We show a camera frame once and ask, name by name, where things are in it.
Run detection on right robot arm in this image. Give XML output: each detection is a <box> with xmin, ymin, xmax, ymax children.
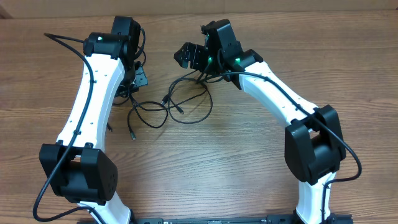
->
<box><xmin>174</xmin><ymin>19</ymin><xmax>353</xmax><ymax>223</ymax></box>

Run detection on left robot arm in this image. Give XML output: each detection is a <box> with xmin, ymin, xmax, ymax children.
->
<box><xmin>32</xmin><ymin>16</ymin><xmax>148</xmax><ymax>223</ymax></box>

